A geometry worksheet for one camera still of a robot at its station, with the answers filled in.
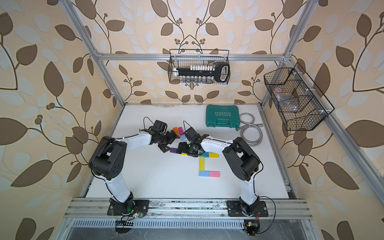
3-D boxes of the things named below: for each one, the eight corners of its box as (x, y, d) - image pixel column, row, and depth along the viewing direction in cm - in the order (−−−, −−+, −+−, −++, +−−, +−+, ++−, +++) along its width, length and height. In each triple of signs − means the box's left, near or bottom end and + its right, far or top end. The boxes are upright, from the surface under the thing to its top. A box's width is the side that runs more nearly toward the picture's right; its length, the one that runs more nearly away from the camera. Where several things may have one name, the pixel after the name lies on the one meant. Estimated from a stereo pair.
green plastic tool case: (206, 127, 107) (206, 124, 104) (205, 107, 120) (205, 104, 116) (241, 127, 107) (242, 124, 103) (236, 107, 120) (237, 104, 116)
